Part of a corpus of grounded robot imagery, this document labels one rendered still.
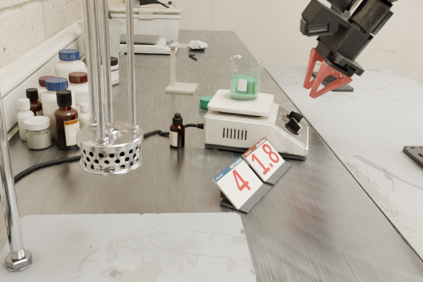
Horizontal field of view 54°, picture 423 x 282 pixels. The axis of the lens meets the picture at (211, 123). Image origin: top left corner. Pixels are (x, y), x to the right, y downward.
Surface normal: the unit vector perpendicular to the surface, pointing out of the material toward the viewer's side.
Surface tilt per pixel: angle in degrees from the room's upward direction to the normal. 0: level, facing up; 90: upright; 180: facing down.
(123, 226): 0
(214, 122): 90
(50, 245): 0
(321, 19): 104
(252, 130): 90
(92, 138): 0
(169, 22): 93
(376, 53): 90
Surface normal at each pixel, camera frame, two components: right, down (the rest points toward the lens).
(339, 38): -0.84, -0.36
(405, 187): 0.04, -0.93
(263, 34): 0.08, 0.36
